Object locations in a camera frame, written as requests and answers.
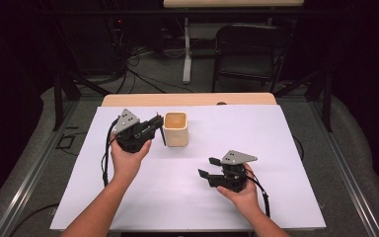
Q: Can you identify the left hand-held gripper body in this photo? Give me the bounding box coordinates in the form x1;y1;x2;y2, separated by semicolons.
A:
113;108;156;154

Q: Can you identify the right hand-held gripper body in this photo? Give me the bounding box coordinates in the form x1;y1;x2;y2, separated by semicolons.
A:
208;149;259;194

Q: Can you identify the dark-handled paintbrush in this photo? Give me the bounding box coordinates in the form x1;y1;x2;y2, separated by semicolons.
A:
159;126;168;147

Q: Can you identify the cream ceramic square cup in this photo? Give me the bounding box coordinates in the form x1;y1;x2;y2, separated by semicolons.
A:
162;111;190;148

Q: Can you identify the person's right hand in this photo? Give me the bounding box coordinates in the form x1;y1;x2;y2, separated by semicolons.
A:
216;162;262;217

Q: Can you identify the person's left hand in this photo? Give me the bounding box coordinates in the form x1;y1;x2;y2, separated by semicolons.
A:
110;132;153;182

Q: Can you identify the light wooden table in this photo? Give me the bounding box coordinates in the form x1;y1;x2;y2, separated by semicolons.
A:
101;92;277;108

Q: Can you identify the white metal table leg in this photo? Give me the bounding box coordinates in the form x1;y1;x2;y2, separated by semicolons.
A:
182;17;192;84

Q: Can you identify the black folding chair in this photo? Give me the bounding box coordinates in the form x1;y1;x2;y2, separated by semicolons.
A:
211;23;293;94

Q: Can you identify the right hand-held gripper black cable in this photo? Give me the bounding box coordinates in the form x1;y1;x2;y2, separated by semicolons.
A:
246;173;271;218

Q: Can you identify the hand-held gripper black cable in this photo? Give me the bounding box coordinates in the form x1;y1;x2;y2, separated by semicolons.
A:
101;118;120;189
246;173;271;218

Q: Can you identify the left hand-held gripper black cable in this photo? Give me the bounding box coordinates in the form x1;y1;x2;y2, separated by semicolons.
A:
101;118;120;189

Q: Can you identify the bundle of floor cables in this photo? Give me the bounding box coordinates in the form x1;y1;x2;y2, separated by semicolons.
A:
110;16;195;95

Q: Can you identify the black metal frame stand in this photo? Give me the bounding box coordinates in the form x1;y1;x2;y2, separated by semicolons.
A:
273;63;334;133
52;65;112;132

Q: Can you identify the black floor cable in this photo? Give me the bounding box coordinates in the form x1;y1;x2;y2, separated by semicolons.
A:
10;202;60;237

